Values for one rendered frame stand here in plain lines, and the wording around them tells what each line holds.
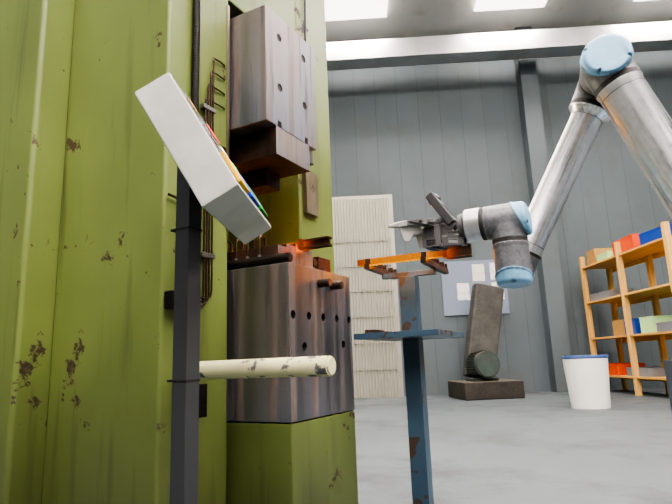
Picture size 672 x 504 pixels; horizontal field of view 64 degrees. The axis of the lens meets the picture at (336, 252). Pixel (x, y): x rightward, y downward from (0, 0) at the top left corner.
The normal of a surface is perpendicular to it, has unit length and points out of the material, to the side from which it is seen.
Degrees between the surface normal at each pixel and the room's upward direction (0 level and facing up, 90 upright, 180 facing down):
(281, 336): 90
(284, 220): 90
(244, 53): 90
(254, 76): 90
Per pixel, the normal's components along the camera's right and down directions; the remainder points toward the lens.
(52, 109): 0.87, -0.13
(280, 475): -0.48, -0.15
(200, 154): -0.07, -0.19
